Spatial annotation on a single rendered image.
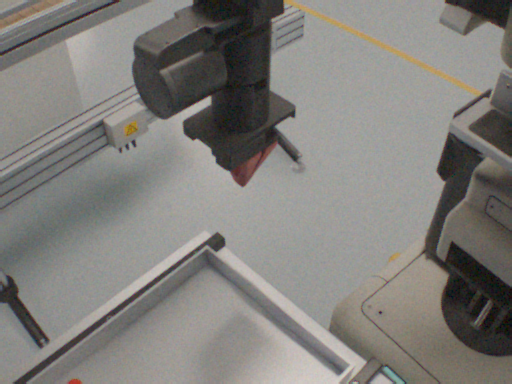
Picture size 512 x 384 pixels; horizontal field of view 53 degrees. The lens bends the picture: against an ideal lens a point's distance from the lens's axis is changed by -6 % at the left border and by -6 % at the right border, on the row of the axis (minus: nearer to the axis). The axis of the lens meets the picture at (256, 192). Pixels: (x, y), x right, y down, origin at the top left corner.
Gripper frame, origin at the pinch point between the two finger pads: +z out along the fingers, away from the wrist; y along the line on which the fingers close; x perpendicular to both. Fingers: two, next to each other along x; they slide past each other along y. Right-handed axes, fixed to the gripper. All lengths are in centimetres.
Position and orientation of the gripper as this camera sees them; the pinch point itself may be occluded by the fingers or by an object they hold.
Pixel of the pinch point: (240, 178)
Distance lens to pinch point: 60.8
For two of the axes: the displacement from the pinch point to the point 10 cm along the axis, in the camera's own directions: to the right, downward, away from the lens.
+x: 7.1, 5.2, -4.7
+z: -0.2, 6.8, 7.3
